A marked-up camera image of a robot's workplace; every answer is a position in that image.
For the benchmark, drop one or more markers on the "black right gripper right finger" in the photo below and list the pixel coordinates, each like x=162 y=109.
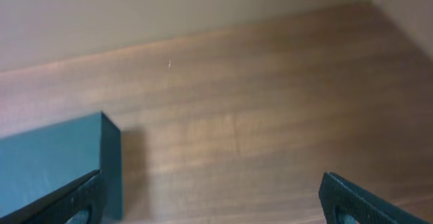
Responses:
x=344 y=202

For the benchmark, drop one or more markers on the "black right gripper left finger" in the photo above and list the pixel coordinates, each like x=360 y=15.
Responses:
x=80 y=201

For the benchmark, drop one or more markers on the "black box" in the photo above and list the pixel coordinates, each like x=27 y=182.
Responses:
x=38 y=162

